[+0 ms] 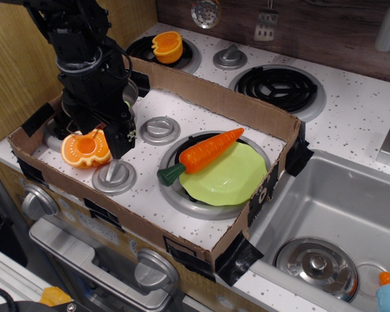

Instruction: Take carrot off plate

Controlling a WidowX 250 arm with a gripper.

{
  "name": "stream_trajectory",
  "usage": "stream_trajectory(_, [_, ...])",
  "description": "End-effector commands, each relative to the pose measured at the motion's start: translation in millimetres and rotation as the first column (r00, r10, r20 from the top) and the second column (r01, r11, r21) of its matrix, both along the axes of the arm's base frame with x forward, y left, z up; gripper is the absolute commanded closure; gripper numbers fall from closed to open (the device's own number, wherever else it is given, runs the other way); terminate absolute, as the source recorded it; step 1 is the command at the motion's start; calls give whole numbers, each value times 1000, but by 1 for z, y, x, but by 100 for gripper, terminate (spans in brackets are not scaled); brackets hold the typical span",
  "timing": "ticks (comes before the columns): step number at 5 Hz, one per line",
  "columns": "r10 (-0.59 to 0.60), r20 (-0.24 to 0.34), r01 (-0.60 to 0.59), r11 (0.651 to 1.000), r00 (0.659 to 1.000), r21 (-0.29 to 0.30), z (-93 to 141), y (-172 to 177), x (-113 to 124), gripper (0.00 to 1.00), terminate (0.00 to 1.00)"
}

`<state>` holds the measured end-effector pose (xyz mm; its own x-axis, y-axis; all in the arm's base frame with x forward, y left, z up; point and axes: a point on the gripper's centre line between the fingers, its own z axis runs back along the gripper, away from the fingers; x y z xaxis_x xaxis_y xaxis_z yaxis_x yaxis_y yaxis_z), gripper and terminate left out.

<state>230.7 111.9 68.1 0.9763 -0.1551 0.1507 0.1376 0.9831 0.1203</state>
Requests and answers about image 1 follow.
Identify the small steel pot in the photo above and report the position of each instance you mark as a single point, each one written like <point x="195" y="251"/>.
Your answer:
<point x="130" y="94"/>

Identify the steel pot lid in sink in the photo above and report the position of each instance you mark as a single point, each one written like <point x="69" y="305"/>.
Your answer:
<point x="321" y="264"/>

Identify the silver stove knob centre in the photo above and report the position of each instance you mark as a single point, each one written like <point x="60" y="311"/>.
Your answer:
<point x="159" y="131"/>

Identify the orange toy carrot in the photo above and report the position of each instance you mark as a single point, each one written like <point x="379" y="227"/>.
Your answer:
<point x="198" y="157"/>

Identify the blue and orange toy bottle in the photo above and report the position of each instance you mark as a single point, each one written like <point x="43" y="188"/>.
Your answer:
<point x="383" y="292"/>

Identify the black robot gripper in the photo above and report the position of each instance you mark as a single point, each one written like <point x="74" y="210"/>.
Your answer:
<point x="94" y="77"/>

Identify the black coil burner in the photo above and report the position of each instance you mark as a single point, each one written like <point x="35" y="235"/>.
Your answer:
<point x="189" y="61"/>
<point x="291" y="89"/>

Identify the orange toy half on burner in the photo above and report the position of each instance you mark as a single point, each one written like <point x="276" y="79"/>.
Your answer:
<point x="167" y="47"/>

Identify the silver oven knob right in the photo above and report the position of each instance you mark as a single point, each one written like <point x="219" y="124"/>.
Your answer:
<point x="153" y="271"/>

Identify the orange toy half near front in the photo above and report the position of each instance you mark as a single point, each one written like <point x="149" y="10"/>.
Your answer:
<point x="86" y="151"/>

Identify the hanging metal slotted spatula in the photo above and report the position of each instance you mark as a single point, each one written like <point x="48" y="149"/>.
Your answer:
<point x="266" y="23"/>

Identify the silver oven knob left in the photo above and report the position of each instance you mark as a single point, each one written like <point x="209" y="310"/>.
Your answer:
<point x="38" y="203"/>

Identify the black coil burner right rear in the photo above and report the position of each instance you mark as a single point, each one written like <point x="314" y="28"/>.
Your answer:
<point x="291" y="89"/>

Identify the burner under steel pot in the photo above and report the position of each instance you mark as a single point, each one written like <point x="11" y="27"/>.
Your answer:
<point x="56" y="130"/>

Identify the silver oven door handle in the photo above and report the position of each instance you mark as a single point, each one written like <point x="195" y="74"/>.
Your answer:
<point x="105" y="279"/>

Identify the grey toy sink basin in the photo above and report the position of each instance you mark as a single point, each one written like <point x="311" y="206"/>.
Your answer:
<point x="333" y="199"/>

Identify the hanging metal strainer ladle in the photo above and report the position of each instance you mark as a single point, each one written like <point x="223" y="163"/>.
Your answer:
<point x="206" y="13"/>

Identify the light green plastic plate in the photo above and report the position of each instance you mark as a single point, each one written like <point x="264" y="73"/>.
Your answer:
<point x="229" y="180"/>

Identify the black coil burner left rear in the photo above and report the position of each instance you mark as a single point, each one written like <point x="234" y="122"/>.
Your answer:
<point x="189" y="61"/>

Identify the silver stove knob front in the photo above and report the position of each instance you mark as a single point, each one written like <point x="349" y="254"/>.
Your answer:
<point x="114" y="178"/>

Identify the silver stove knob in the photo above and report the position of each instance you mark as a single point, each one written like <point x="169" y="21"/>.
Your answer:
<point x="159" y="131"/>
<point x="114" y="178"/>
<point x="230" y="59"/>

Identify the silver oven knob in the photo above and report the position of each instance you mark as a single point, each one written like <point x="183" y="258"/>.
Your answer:
<point x="153" y="271"/>
<point x="38" y="203"/>

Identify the yellow sponge piece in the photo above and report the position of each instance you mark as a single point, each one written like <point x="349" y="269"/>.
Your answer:
<point x="54" y="296"/>

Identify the silver stove knob rear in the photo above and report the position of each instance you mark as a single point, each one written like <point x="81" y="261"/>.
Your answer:
<point x="230" y="59"/>

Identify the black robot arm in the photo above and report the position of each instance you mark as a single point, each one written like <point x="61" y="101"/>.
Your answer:
<point x="48" y="15"/>

